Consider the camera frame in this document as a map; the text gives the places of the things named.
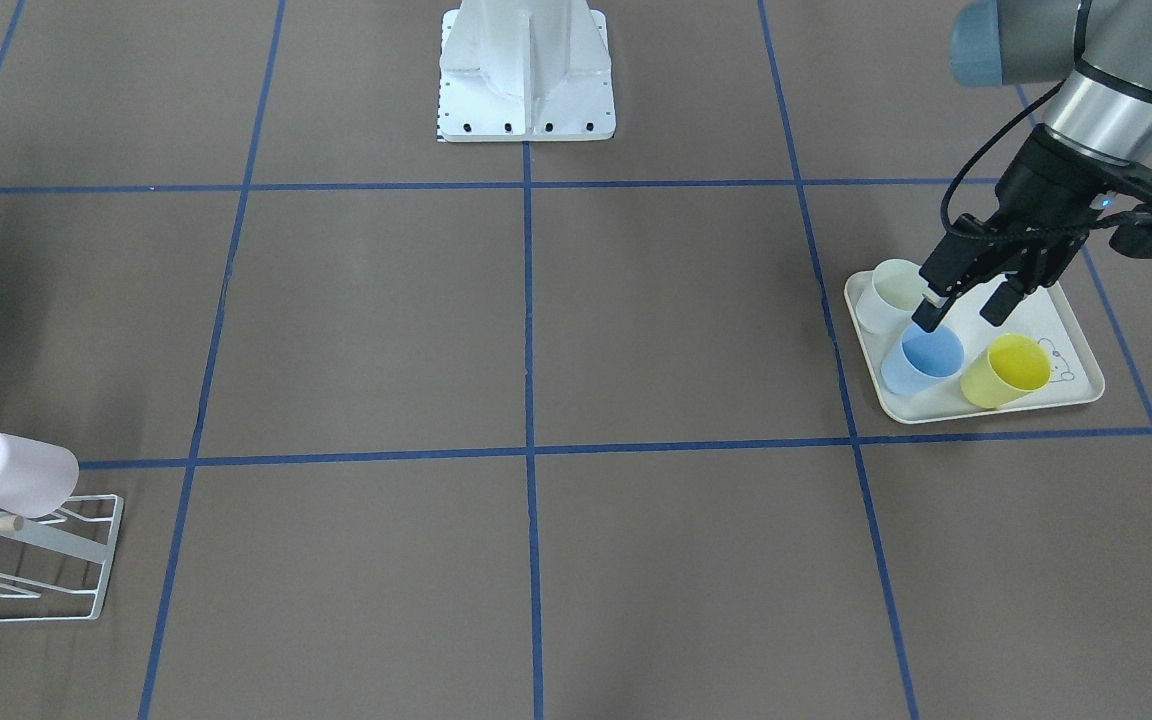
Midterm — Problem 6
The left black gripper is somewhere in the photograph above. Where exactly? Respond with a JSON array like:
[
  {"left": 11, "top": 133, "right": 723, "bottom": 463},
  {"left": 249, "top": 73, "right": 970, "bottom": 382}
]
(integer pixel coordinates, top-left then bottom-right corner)
[{"left": 911, "top": 126, "right": 1137, "bottom": 333}]

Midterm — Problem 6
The yellow plastic cup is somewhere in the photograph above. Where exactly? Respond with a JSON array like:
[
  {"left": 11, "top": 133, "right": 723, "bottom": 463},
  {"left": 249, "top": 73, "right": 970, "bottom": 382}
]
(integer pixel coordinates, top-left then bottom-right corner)
[{"left": 960, "top": 333, "right": 1052, "bottom": 410}]

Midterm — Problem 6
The pale green plastic cup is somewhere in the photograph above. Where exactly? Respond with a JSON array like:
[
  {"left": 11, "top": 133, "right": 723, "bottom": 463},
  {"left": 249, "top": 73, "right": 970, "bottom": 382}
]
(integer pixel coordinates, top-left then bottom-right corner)
[{"left": 854, "top": 258, "right": 925, "bottom": 334}]

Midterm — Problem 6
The pink plastic cup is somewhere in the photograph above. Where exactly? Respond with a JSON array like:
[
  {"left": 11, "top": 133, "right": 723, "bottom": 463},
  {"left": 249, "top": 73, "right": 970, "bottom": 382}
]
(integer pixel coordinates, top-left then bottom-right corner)
[{"left": 0, "top": 432, "right": 81, "bottom": 520}]

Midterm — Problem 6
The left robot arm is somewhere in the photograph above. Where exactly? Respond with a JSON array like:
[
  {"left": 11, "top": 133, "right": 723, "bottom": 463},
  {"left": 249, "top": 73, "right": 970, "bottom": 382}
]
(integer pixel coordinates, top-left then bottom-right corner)
[{"left": 911, "top": 1, "right": 1152, "bottom": 331}]

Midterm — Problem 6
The blue plastic cup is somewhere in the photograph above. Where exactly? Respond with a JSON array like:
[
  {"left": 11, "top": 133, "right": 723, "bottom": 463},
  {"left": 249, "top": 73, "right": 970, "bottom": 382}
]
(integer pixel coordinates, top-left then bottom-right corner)
[{"left": 879, "top": 323, "right": 965, "bottom": 397}]

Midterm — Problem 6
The cream plastic tray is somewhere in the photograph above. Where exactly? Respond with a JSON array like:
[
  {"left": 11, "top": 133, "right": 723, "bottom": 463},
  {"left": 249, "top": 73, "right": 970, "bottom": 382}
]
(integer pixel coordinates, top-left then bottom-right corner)
[{"left": 844, "top": 272, "right": 1105, "bottom": 424}]

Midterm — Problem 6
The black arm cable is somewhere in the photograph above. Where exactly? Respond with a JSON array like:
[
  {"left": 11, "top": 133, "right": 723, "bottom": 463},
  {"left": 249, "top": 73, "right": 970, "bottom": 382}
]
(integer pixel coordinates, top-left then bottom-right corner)
[{"left": 941, "top": 79, "right": 1067, "bottom": 236}]

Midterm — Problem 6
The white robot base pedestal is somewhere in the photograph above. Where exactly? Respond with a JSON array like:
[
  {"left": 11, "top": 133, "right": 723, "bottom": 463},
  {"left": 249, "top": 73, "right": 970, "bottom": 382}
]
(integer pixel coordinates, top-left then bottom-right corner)
[{"left": 435, "top": 1, "right": 617, "bottom": 143}]

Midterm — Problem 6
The white wire cup rack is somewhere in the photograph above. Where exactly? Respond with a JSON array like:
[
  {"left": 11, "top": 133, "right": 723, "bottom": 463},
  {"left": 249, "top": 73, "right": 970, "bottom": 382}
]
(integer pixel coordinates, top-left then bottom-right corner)
[{"left": 0, "top": 495, "right": 126, "bottom": 624}]

